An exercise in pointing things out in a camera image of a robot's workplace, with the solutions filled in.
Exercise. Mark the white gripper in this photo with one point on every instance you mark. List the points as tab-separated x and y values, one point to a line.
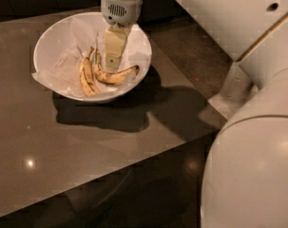
122	11

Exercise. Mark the spotted banana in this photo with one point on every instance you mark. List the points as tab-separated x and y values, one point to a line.
86	76
111	78

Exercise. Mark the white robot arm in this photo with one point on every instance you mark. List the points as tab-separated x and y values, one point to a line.
245	179

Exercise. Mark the white bowl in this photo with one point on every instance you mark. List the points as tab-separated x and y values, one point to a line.
54	38

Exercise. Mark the white paper liner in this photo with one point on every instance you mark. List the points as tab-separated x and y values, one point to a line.
64	64

